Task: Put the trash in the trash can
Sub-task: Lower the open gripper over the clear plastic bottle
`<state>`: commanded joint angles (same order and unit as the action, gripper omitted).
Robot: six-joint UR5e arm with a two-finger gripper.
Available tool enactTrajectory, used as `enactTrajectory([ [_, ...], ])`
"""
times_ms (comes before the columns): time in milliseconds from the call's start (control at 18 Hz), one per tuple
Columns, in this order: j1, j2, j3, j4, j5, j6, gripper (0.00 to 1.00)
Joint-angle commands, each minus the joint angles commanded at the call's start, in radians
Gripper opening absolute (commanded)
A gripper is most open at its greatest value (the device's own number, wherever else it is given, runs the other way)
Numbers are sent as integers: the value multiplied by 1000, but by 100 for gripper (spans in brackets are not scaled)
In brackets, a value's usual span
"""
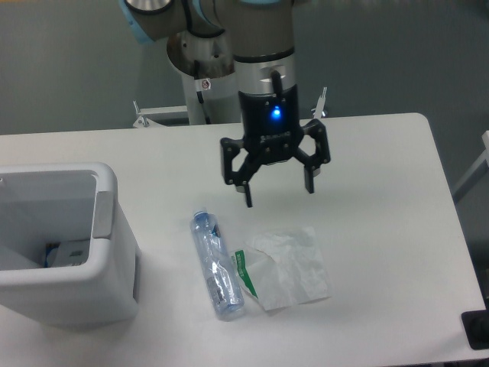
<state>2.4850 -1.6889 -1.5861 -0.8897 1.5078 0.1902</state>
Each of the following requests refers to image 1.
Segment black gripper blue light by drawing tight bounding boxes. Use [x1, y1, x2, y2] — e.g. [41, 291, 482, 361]
[220, 86, 331, 207]

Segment clear plastic water bottle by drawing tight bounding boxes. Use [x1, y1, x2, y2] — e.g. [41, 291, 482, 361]
[189, 209, 245, 321]

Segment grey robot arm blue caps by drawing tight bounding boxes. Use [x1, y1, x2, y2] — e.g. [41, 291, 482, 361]
[120, 1, 331, 196]

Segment box trash inside can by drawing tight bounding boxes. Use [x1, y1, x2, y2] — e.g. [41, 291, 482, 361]
[44, 239, 90, 268]

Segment white plastic trash can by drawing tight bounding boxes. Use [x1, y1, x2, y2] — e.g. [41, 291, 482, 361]
[1, 163, 141, 327]

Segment white green plastic wrapper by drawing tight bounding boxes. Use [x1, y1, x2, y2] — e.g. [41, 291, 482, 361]
[232, 226, 331, 311]

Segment black device at table edge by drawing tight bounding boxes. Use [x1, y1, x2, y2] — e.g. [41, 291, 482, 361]
[461, 310, 488, 350]

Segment white metal base frame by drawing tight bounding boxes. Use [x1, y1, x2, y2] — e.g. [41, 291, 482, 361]
[132, 86, 329, 128]

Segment white frame at right edge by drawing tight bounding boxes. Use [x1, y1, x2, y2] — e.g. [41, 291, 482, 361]
[452, 131, 488, 203]

